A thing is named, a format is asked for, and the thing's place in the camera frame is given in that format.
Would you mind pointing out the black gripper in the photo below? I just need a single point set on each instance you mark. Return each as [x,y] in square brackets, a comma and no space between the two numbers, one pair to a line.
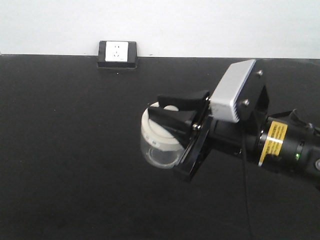
[239,139]

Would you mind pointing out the glass jar with white lid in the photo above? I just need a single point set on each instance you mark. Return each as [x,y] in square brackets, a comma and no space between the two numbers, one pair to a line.
[158,146]

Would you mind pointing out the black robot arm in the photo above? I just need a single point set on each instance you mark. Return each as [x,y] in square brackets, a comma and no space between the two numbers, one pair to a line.
[281,143]

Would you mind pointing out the black white power socket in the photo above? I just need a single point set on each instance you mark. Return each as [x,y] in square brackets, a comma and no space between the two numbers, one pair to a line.
[117,54]

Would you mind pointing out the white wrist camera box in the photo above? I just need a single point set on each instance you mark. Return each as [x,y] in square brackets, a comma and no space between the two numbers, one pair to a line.
[223,99]

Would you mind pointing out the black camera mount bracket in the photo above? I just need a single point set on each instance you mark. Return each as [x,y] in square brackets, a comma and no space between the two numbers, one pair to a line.
[255,92]

